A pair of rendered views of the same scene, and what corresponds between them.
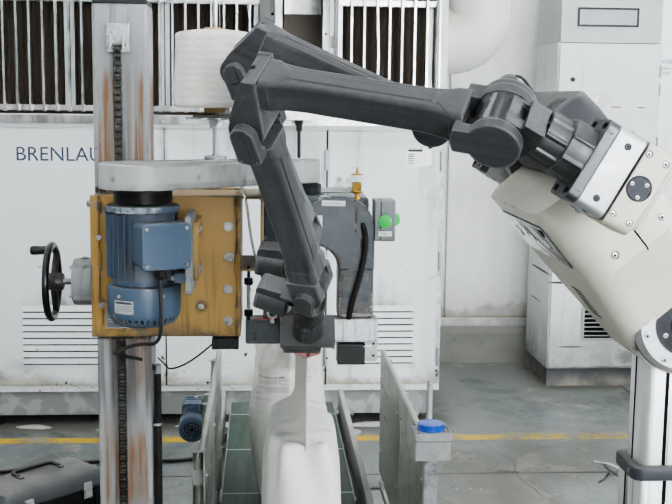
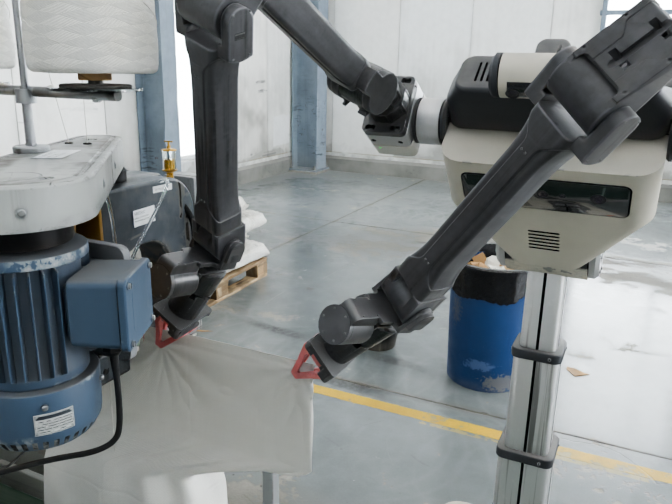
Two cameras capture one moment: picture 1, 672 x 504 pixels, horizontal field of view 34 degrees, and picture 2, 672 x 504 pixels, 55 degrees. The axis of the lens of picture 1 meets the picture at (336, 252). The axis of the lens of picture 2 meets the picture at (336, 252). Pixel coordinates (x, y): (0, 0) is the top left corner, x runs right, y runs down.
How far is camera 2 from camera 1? 1.81 m
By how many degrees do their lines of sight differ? 60
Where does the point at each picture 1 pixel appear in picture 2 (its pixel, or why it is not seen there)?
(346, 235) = (174, 222)
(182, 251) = (148, 301)
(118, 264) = (38, 357)
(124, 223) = (45, 285)
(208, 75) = (134, 20)
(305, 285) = (437, 299)
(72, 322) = not seen: outside the picture
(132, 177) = (63, 203)
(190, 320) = not seen: hidden behind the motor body
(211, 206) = not seen: hidden behind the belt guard
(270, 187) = (530, 189)
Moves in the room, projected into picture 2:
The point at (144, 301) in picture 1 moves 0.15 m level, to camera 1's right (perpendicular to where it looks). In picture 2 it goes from (87, 397) to (171, 353)
